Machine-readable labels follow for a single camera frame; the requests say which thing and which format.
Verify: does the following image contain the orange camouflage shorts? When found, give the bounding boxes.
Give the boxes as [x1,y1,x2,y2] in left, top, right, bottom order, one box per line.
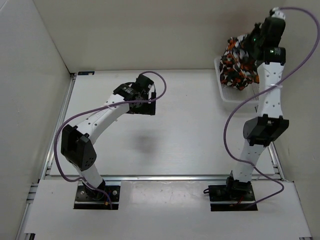
[218,34,260,91]

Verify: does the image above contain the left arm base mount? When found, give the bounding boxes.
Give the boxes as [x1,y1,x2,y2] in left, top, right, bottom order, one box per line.
[73,184,121,210]

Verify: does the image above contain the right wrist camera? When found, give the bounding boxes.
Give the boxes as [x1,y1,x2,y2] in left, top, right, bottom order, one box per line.
[269,7,286,20]

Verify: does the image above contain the aluminium right rail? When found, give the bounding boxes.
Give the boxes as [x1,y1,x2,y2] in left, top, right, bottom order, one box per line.
[268,142,286,181]

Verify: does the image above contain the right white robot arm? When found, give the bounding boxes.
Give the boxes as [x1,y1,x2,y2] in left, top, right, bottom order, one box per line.
[224,15,289,200]

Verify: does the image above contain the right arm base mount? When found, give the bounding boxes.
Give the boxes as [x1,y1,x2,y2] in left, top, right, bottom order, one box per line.
[203,172,258,212]

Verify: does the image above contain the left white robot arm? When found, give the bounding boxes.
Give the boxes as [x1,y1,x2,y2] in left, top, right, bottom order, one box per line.
[60,74,156,200]

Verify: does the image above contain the aluminium left rail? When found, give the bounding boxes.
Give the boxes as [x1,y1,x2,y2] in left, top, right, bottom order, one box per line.
[40,73,77,180]

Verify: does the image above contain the white plastic basket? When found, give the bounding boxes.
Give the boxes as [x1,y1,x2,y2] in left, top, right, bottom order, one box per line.
[214,56,259,105]

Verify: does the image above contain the blue label sticker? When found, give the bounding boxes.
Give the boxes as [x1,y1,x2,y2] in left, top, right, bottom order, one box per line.
[77,71,95,76]

